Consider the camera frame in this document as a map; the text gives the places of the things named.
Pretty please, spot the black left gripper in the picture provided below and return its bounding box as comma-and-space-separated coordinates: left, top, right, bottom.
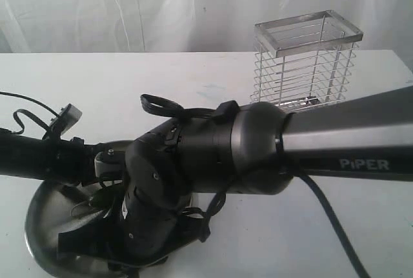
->
42, 137, 99, 186

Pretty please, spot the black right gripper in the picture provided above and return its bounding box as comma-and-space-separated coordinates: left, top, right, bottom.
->
56, 190, 194, 278

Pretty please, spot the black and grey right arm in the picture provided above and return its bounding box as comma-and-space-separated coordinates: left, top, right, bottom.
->
57, 87, 412, 277

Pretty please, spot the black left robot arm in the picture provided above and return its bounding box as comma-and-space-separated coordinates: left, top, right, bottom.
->
1, 128, 98, 186

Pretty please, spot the round stainless steel plate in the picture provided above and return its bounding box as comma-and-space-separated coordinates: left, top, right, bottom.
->
24, 141, 197, 278

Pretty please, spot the white backdrop curtain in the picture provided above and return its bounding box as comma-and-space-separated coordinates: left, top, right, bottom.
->
1, 0, 412, 52

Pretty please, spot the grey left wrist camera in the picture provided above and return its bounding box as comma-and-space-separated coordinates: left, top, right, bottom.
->
50, 104, 83, 136

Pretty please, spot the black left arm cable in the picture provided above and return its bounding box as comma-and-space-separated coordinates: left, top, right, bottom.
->
0, 90, 59, 140

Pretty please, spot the metal wire utensil holder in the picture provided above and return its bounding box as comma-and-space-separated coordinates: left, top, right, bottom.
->
250, 10, 363, 112

